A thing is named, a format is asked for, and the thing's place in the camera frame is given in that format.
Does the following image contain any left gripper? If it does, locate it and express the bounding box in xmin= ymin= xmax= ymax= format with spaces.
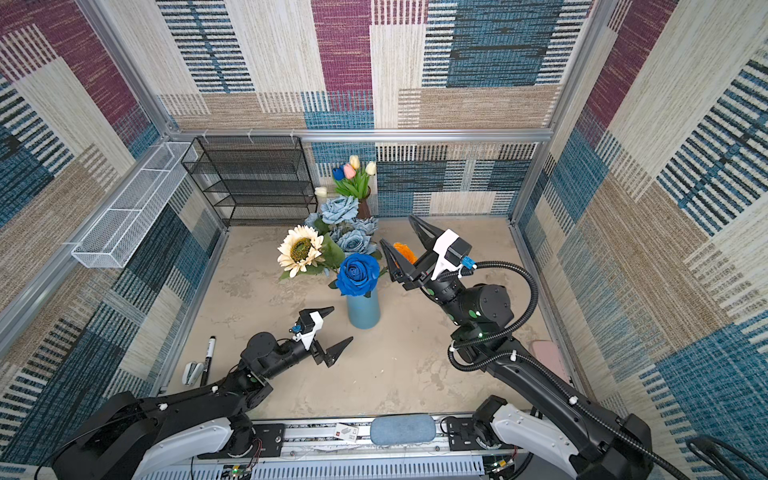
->
xmin=262 ymin=307 xmax=350 ymax=383

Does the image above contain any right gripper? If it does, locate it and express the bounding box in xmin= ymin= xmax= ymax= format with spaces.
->
xmin=381 ymin=215 xmax=470 ymax=326

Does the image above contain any orange marigold stem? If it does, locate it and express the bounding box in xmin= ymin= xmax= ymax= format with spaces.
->
xmin=394 ymin=242 xmax=418 ymax=264

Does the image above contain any teal ceramic vase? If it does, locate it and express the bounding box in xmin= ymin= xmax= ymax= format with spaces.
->
xmin=346 ymin=290 xmax=381 ymax=330

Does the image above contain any blue round object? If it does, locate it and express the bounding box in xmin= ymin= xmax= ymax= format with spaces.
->
xmin=329 ymin=253 xmax=384 ymax=297

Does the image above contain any red glass vase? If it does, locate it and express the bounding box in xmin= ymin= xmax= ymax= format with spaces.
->
xmin=357 ymin=187 xmax=372 ymax=220

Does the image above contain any cream flower stem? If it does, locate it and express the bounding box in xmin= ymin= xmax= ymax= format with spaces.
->
xmin=277 ymin=225 xmax=346 ymax=280

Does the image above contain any blue hydrangea bunch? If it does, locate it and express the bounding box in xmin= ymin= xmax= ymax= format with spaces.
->
xmin=304 ymin=196 xmax=379 ymax=255

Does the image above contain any pink tulip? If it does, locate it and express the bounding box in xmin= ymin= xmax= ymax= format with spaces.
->
xmin=341 ymin=163 xmax=358 ymax=197

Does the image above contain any blue tulip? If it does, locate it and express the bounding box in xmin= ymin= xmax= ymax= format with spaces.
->
xmin=332 ymin=167 xmax=352 ymax=197

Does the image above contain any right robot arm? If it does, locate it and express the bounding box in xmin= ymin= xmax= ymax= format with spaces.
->
xmin=380 ymin=215 xmax=685 ymax=479

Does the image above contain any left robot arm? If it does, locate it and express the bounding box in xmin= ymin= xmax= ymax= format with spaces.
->
xmin=45 ymin=306 xmax=352 ymax=479

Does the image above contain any white label tag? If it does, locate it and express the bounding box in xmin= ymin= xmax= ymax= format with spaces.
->
xmin=334 ymin=423 xmax=359 ymax=444

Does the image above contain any blue-grey sponge pad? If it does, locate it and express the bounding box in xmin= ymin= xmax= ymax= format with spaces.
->
xmin=370 ymin=414 xmax=436 ymax=446

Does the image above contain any black marker pen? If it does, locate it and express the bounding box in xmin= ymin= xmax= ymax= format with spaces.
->
xmin=200 ymin=336 xmax=216 ymax=386

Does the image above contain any white stapler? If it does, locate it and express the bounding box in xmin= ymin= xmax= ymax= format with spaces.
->
xmin=182 ymin=361 xmax=204 ymax=386

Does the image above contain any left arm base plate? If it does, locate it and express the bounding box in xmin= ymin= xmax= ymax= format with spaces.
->
xmin=198 ymin=423 xmax=286 ymax=460

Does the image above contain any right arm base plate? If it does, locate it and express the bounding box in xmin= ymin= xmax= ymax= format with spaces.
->
xmin=439 ymin=415 xmax=514 ymax=451

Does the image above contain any black wire shelf rack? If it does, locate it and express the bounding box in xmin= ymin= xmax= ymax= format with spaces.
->
xmin=181 ymin=136 xmax=318 ymax=227

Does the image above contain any white wire mesh basket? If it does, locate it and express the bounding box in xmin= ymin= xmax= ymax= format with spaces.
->
xmin=71 ymin=142 xmax=190 ymax=269

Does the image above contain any black cable loop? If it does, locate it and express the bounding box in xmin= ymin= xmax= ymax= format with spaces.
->
xmin=685 ymin=434 xmax=768 ymax=480

